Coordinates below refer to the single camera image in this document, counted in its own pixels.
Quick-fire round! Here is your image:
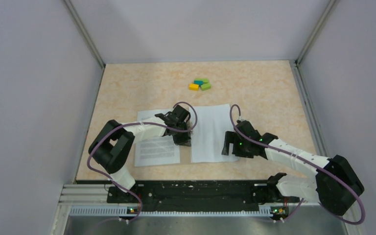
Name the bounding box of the white paper sheet stack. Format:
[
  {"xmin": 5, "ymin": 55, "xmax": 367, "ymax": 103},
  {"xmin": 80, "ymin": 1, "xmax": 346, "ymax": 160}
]
[{"xmin": 191, "ymin": 104, "xmax": 239, "ymax": 163}]

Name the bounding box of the printed white paper sheet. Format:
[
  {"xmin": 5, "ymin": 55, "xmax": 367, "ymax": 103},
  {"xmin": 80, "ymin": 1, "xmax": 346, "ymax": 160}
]
[{"xmin": 134, "ymin": 109, "xmax": 182, "ymax": 167}]

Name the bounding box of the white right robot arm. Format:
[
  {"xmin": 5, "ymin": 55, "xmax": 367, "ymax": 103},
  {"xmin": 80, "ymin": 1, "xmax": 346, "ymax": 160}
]
[{"xmin": 222, "ymin": 120, "xmax": 365, "ymax": 216}]

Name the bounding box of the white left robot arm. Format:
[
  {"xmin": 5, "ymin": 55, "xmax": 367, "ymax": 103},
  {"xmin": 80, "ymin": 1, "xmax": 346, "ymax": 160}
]
[{"xmin": 86, "ymin": 101, "xmax": 197, "ymax": 206}]

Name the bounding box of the metal folder clip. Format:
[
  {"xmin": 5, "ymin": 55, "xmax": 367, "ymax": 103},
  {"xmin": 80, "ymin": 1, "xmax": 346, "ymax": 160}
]
[{"xmin": 187, "ymin": 118, "xmax": 196, "ymax": 135}]

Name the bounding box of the yellow block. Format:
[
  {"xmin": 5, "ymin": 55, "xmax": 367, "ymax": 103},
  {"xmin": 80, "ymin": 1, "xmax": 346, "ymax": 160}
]
[{"xmin": 188, "ymin": 83, "xmax": 200, "ymax": 91}]

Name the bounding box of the teal block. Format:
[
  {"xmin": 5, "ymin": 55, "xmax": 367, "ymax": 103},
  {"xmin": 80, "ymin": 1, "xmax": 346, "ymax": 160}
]
[{"xmin": 193, "ymin": 80, "xmax": 204, "ymax": 86}]

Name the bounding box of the light green block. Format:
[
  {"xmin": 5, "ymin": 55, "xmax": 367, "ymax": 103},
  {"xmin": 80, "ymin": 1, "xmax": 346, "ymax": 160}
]
[{"xmin": 200, "ymin": 83, "xmax": 212, "ymax": 91}]

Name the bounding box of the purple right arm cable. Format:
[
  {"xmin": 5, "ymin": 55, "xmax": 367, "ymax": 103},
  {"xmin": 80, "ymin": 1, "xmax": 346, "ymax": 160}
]
[{"xmin": 229, "ymin": 104, "xmax": 366, "ymax": 226}]

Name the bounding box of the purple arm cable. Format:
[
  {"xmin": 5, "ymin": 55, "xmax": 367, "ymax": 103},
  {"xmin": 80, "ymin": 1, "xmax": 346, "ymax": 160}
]
[
  {"xmin": 229, "ymin": 104, "xmax": 366, "ymax": 226},
  {"xmin": 84, "ymin": 101, "xmax": 198, "ymax": 234}
]

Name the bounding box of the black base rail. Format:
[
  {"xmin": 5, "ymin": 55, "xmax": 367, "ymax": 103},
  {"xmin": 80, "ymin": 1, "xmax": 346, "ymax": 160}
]
[{"xmin": 107, "ymin": 180, "xmax": 299, "ymax": 212}]

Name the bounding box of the grey slotted cable duct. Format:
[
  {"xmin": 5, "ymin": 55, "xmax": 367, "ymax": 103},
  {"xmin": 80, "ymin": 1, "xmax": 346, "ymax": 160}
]
[{"xmin": 70, "ymin": 205, "xmax": 273, "ymax": 217}]

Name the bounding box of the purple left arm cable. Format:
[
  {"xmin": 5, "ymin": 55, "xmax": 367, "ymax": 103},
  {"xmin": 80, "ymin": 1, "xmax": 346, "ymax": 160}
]
[{"xmin": 84, "ymin": 101, "xmax": 198, "ymax": 234}]

